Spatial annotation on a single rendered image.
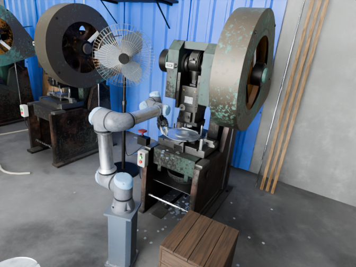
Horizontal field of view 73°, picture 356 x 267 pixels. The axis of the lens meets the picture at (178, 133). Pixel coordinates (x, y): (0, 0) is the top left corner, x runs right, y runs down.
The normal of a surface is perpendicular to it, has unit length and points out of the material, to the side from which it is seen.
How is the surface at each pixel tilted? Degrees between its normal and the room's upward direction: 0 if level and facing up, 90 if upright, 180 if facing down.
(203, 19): 90
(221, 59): 77
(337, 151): 90
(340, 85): 90
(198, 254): 0
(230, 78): 91
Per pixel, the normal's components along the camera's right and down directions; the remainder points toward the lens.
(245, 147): -0.51, 0.26
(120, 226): -0.21, 0.33
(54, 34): 0.84, 0.27
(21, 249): 0.09, -0.93
